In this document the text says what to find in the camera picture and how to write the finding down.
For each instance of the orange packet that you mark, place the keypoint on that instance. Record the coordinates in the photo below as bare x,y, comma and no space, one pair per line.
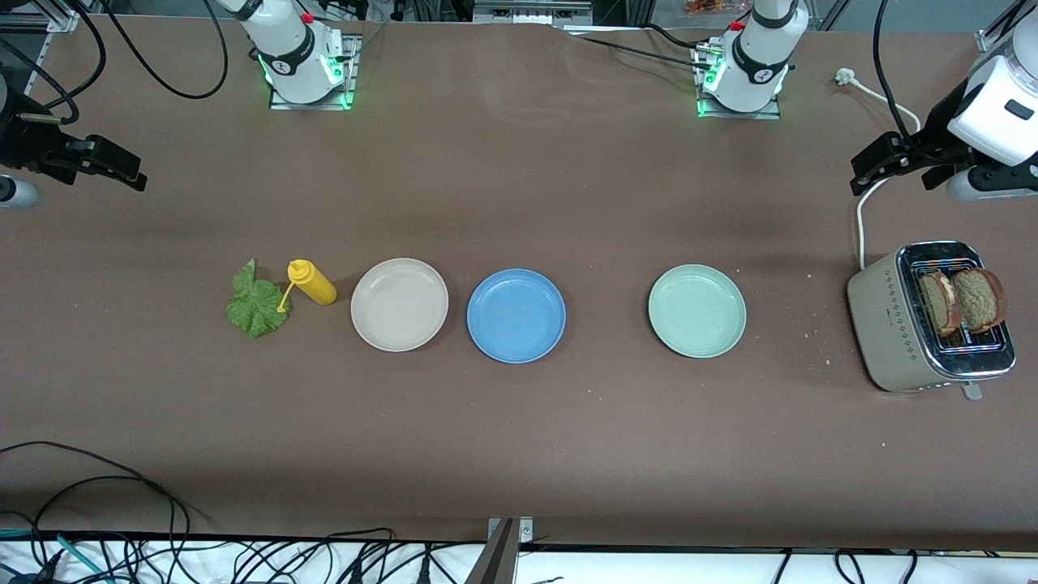
705,6

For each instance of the grey metal box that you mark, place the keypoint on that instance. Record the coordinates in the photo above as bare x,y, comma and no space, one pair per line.
527,12

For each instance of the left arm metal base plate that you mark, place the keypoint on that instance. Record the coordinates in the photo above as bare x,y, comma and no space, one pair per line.
738,115

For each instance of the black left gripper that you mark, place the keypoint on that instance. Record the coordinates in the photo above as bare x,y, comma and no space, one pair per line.
932,146

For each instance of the brown bread slice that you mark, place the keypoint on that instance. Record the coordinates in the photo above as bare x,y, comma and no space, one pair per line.
977,300
939,304

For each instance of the beige chrome toaster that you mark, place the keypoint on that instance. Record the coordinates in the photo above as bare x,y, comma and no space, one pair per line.
884,324

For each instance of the mint green plate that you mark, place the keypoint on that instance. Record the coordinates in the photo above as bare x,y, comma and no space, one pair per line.
697,311

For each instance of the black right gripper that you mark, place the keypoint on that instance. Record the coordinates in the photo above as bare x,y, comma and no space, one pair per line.
31,144

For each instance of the grey aluminium bracket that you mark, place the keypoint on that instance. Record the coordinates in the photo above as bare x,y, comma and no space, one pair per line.
496,564

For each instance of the blue plate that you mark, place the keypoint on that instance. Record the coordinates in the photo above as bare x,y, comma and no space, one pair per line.
516,316

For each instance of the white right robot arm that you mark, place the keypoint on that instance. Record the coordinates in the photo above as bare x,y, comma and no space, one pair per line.
292,49

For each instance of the yellow squeeze bottle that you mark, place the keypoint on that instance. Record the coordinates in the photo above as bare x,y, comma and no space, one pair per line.
316,285

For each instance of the green lettuce leaf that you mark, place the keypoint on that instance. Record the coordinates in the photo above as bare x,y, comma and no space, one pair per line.
255,308

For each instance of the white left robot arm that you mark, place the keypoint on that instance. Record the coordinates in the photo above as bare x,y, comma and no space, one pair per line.
758,61

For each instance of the aluminium frame profile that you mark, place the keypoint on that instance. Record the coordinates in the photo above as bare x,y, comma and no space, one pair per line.
24,23
991,40

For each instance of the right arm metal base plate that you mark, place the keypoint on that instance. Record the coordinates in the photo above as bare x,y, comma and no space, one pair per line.
350,85

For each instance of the beige plate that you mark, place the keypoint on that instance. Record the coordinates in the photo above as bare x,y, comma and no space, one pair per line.
399,305

